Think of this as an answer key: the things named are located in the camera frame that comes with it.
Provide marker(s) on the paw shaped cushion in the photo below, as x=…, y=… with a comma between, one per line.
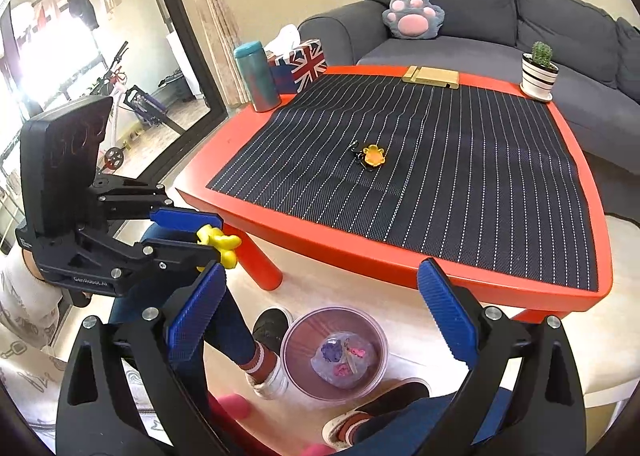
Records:
x=414, y=18

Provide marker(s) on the potted cactus in striped pot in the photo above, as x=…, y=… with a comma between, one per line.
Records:
x=539, y=76

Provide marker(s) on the dark hanging jacket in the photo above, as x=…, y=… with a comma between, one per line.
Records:
x=82, y=3

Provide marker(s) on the pink paper ball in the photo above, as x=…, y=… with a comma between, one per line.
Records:
x=342, y=371

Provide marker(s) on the dark grey sofa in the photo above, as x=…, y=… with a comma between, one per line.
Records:
x=475, y=51

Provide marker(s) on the person's left forearm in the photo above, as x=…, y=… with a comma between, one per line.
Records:
x=25, y=316

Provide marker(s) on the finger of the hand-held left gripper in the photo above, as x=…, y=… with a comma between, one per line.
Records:
x=175, y=257
x=185, y=218

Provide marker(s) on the pink translucent bin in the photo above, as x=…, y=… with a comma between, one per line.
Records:
x=300, y=351

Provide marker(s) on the person's left shoe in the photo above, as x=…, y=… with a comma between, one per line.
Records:
x=270, y=331

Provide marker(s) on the beige curtain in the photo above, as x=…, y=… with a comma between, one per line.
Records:
x=215, y=11

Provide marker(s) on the black striped table mat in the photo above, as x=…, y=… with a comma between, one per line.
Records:
x=450, y=186

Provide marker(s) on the person's shoe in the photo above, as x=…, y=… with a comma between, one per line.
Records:
x=270, y=331
x=350, y=421

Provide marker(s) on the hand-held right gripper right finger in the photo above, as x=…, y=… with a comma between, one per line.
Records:
x=447, y=311

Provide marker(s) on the yellow toy figure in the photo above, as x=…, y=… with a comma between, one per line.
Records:
x=225, y=243

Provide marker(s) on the black framed mirror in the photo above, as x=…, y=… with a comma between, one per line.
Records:
x=200, y=61

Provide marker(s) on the person's white printed shirt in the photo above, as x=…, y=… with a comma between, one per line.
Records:
x=30, y=396

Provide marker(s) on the person's right shoe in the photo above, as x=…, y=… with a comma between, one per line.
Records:
x=350, y=421

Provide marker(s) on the white rug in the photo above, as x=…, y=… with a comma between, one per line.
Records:
x=615, y=336

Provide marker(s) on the white bicycle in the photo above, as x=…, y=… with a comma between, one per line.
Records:
x=115, y=156

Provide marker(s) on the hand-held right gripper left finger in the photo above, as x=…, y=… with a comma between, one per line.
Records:
x=197, y=311

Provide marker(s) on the teal bottle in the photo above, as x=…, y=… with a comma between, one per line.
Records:
x=257, y=81

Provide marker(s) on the flag print tissue box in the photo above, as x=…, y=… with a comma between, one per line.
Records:
x=305, y=66

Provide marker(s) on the red table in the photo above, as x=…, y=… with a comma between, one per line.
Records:
x=350, y=246

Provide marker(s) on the white tissue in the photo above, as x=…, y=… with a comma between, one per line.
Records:
x=285, y=41

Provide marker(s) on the person's right leg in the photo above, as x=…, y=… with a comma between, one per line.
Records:
x=425, y=416

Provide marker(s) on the wooden phone stand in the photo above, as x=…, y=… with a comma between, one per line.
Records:
x=430, y=77

